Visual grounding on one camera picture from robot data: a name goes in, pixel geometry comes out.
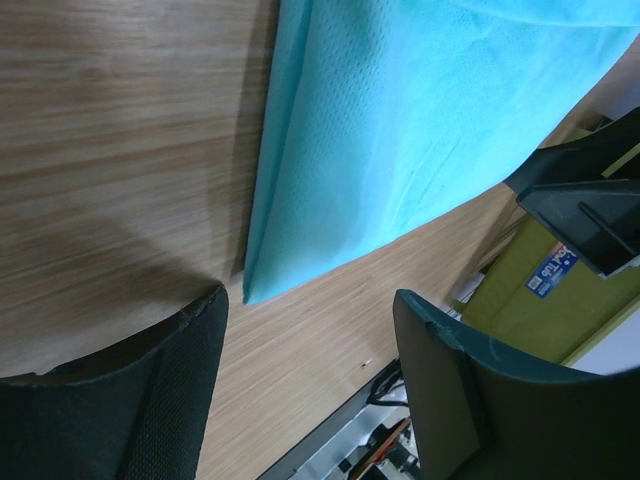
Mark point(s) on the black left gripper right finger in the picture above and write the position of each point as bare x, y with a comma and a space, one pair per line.
482, 409

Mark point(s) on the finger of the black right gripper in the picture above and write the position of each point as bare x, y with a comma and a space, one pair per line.
597, 220
579, 160

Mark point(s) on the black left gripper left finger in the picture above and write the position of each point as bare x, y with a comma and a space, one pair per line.
137, 409

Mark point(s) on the teal t shirt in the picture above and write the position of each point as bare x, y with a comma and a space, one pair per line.
382, 116

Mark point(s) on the olive green plastic basket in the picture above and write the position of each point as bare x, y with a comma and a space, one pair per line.
539, 297

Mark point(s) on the aluminium frame rail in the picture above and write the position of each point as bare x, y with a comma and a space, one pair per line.
339, 455

